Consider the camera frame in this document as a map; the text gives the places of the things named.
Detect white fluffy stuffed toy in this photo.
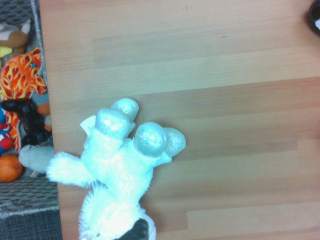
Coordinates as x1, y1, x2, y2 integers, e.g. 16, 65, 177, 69
46, 97, 187, 240

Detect orange and grey knitted toy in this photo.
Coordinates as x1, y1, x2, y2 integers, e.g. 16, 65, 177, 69
32, 92, 53, 133

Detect grey plush toy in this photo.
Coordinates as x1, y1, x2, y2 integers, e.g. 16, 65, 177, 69
18, 144, 55, 175

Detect woven grey wicker basket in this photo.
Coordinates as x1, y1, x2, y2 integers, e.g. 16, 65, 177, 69
0, 0, 63, 219

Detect orange flame pattern plush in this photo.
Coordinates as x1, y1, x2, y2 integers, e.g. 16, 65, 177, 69
0, 46, 48, 153

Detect Captain America plush doll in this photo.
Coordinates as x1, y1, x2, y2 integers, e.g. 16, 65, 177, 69
0, 107, 15, 155

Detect orange ball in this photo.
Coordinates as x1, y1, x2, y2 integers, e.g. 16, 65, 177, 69
0, 154, 24, 183

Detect brown and white plush animal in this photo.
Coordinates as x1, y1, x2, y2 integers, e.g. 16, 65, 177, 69
0, 18, 32, 57

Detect yellow and blue pony plush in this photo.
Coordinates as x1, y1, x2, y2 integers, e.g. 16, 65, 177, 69
0, 46, 13, 59

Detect blue and black headphones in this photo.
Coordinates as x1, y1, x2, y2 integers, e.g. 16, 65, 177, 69
307, 0, 320, 36

